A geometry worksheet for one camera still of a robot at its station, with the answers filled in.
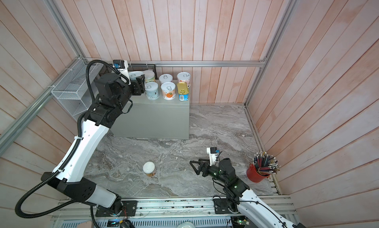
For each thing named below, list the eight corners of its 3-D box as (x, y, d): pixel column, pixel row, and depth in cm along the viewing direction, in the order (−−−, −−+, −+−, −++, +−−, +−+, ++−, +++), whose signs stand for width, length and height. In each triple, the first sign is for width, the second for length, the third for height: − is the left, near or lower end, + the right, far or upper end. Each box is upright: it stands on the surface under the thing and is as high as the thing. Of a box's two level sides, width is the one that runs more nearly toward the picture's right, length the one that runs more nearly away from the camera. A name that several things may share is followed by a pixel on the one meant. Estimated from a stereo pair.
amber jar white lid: (144, 176, 86) (141, 172, 80) (146, 166, 90) (143, 161, 84) (155, 176, 86) (153, 172, 80) (156, 166, 90) (154, 161, 84)
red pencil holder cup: (246, 183, 84) (258, 172, 69) (242, 165, 90) (252, 152, 76) (265, 183, 84) (282, 172, 69) (260, 165, 90) (274, 152, 76)
